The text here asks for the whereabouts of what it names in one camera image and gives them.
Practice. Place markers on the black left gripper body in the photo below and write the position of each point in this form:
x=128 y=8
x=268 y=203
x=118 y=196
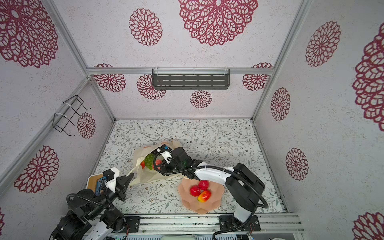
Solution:
x=120 y=190

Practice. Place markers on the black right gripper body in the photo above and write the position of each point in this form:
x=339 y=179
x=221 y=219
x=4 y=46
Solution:
x=167 y=165

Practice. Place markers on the cream plastic bag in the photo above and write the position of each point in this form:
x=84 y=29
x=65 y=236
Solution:
x=145 y=175

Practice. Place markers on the red fruit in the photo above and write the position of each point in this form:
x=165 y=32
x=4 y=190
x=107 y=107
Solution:
x=157 y=163

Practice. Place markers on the red yellow peach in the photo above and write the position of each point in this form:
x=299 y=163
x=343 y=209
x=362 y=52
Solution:
x=143 y=164

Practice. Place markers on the green grape bunch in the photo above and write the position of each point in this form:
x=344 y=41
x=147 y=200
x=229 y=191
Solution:
x=148 y=161

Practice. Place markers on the dark red apple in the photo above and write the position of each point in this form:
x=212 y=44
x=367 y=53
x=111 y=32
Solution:
x=203 y=185

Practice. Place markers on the red yellow mango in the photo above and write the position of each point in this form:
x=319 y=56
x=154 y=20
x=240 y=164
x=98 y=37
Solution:
x=204 y=196

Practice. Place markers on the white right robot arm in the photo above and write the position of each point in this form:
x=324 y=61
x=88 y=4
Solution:
x=244 y=186

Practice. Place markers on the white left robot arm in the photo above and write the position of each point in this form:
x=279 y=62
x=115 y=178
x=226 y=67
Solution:
x=92 y=214

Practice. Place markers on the white wooden-top box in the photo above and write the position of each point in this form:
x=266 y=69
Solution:
x=92 y=181

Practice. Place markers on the pink scalloped bowl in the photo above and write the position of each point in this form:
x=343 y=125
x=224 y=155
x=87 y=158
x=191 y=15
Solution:
x=192 y=203

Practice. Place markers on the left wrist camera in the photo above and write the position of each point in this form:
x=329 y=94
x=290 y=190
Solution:
x=108 y=180

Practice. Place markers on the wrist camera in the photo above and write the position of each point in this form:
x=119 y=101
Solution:
x=108 y=180
x=165 y=152

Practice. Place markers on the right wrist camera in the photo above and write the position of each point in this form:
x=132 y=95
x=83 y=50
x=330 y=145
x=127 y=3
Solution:
x=165 y=152

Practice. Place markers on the grey wall shelf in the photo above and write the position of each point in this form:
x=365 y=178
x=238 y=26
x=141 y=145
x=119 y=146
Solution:
x=191 y=80

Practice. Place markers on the black wire wall rack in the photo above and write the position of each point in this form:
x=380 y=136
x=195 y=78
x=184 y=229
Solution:
x=64 y=117

